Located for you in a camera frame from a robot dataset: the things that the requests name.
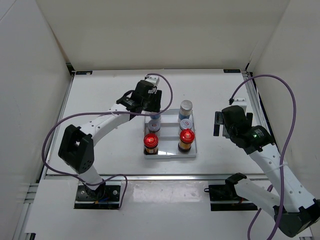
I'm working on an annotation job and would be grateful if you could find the aluminium right rail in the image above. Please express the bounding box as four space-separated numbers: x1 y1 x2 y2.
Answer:
245 79 270 133

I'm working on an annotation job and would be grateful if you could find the red-lid chili sauce jar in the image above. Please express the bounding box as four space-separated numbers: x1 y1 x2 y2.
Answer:
178 128 195 152
143 133 159 155

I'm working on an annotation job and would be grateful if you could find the aluminium rail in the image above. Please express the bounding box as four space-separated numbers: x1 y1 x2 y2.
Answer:
245 79 270 133
44 173 268 181
12 65 76 240

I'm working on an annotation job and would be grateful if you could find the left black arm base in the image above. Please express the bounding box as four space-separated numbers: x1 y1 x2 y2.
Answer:
73 181 128 210

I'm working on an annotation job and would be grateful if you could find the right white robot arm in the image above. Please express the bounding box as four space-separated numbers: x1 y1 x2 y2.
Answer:
213 105 320 238

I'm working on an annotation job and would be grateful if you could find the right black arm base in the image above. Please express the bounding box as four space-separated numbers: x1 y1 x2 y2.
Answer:
203 172 258 212

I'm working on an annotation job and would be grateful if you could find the aluminium front rail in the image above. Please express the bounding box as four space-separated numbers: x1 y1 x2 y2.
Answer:
44 173 268 181

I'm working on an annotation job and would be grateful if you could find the tall silver-capped shaker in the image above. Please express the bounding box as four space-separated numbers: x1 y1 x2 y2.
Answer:
149 112 161 121
178 100 193 122

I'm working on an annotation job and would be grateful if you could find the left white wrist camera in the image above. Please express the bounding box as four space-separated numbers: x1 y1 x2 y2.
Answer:
144 75 160 87

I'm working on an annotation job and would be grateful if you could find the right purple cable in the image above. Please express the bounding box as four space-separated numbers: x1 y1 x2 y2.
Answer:
228 73 297 240

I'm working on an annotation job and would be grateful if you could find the aluminium left rail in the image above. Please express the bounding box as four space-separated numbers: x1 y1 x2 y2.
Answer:
12 65 76 240

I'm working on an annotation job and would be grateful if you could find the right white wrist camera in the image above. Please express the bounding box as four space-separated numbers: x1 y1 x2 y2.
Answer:
231 97 248 112

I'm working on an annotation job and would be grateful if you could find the white divided organizer tray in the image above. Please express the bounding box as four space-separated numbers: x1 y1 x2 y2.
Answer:
144 109 198 160

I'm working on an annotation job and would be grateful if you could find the short white-lid jar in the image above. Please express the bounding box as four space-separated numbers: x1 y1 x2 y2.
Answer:
178 118 193 134
147 119 161 136

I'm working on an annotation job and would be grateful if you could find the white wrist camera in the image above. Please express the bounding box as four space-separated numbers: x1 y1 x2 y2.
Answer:
231 97 248 112
144 75 160 87

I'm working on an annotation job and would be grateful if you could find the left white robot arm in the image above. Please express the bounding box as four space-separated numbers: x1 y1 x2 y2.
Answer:
58 75 162 200

